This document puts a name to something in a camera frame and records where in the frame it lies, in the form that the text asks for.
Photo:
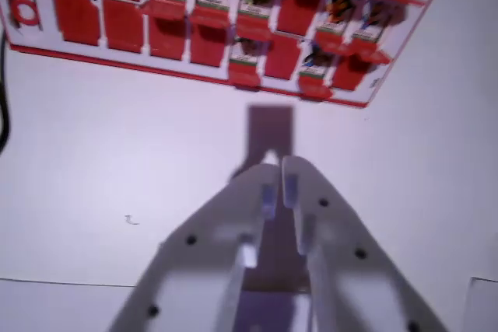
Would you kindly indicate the red and white game board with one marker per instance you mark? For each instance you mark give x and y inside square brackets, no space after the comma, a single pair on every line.
[116,17]

